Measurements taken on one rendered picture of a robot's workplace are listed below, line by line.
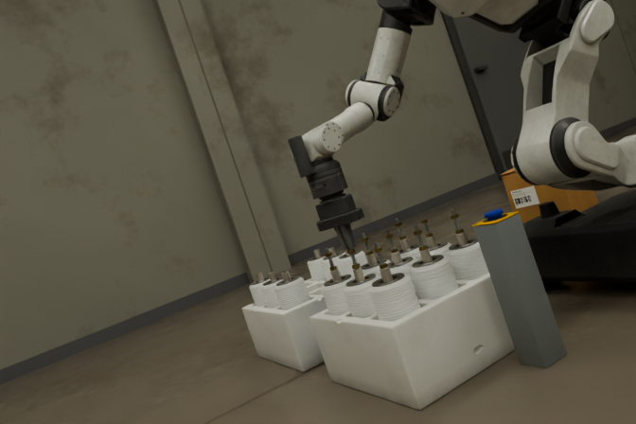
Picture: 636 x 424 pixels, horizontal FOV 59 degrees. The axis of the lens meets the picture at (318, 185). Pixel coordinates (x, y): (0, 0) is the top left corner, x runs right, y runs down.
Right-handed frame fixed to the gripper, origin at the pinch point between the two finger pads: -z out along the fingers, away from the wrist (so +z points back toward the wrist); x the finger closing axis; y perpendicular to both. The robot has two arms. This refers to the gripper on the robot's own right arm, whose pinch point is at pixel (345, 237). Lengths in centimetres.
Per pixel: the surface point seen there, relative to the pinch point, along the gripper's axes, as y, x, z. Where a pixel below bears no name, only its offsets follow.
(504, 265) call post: -1.7, 34.6, -14.2
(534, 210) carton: 116, 17, -24
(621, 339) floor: 8, 49, -36
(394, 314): -10.5, 11.3, -17.6
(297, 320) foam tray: 14.2, -33.5, -21.6
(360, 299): -4.7, 0.9, -14.4
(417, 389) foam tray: -15.5, 13.5, -32.1
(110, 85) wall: 149, -228, 125
